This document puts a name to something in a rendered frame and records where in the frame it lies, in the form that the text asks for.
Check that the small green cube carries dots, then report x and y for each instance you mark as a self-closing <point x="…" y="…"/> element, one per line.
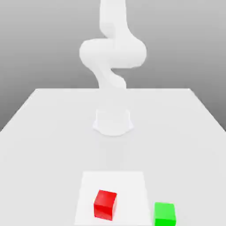
<point x="164" y="214"/>

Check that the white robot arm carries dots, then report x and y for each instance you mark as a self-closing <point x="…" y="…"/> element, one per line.
<point x="113" y="53"/>

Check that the small red cube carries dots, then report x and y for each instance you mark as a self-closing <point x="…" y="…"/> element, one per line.
<point x="104" y="204"/>

